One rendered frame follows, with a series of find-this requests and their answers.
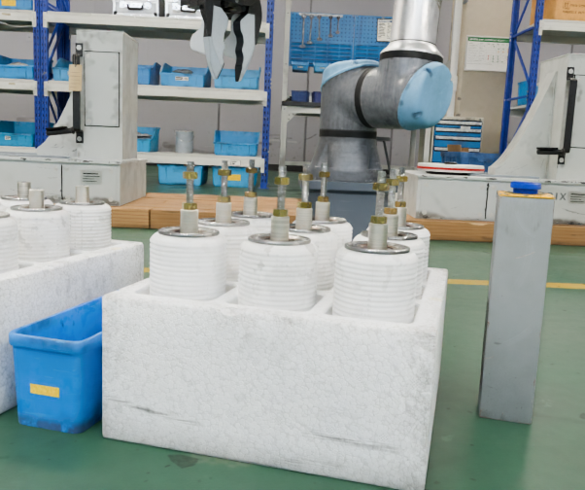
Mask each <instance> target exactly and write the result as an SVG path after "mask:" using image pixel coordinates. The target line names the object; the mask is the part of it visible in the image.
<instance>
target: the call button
mask: <svg viewBox="0 0 585 490"><path fill-rule="evenodd" d="M510 188H513V192H514V193H537V192H538V190H541V184H540V183H536V182H521V181H512V182H511V183H510Z"/></svg>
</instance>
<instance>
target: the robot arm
mask: <svg viewBox="0 0 585 490"><path fill-rule="evenodd" d="M441 4H442V0H395V4H394V13H393V21H392V30H391V38H390V44H389V45H388V46H387V47H386V48H384V49H383V50H382V51H381V52H380V59H379V62H378V61H375V60H370V59H357V60H345V61H339V62H336V63H333V64H330V65H329V66H328V67H327V68H326V69H325V70H324V73H323V79H322V84H321V113H320V133H319V143H318V146H317V148H316V151H315V154H314V155H313V158H312V161H311V164H310V167H309V170H310V174H312V175H313V179H314V180H321V177H319V171H322V163H327V172H330V176H329V178H327V180H328V181H337V182H359V183H378V182H377V179H378V178H377V176H378V171H383V169H382V165H381V161H380V158H379V154H378V150H377V146H376V136H377V128H385V129H406V130H415V129H424V128H430V127H433V126H435V125H436V124H438V123H439V121H440V120H442V119H443V117H444V116H445V114H446V113H447V111H448V108H449V106H450V103H451V100H452V95H453V82H452V81H451V78H452V75H451V72H450V70H449V69H448V67H447V66H445V65H444V64H443V55H442V54H441V53H440V52H439V50H438V49H437V47H436V43H437V35H438V27H439V20H440V12H441ZM186 5H188V9H192V10H197V11H198V10H200V13H201V15H202V22H201V26H200V28H199V29H198V30H197V31H196V32H195V33H194V34H193V35H192V36H191V38H190V47H191V49H192V50H193V51H195V52H198V53H202V54H205V55H206V59H207V64H208V67H209V70H210V72H211V75H212V77H213V79H218V78H219V76H220V74H221V72H222V69H223V67H224V57H223V54H224V55H225V56H227V57H230V58H233V59H236V64H235V82H241V80H242V79H243V76H244V75H245V72H246V70H247V68H248V66H249V63H250V61H251V58H252V56H253V53H254V49H255V45H256V44H257V42H258V35H259V31H260V27H261V20H262V11H261V4H260V0H181V4H180V6H186ZM231 11H237V12H238V13H241V15H240V14H234V15H233V16H232V18H231V22H230V34H229V36H228V37H227V38H226V39H225V40H224V33H225V31H226V30H227V26H228V17H227V15H226V14H230V13H231Z"/></svg>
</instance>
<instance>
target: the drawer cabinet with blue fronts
mask: <svg viewBox="0 0 585 490"><path fill-rule="evenodd" d="M483 123H484V119H482V118H462V117H443V119H442V120H440V121H439V123H438V124H436V125H435V126H433V127H432V128H431V130H430V155H429V163H441V156H440V152H441V151H443V152H448V149H447V145H461V146H462V148H468V149H469V152H470V153H481V146H482V134H483ZM424 134H425V129H420V139H419V152H418V162H422V160H423V148H424Z"/></svg>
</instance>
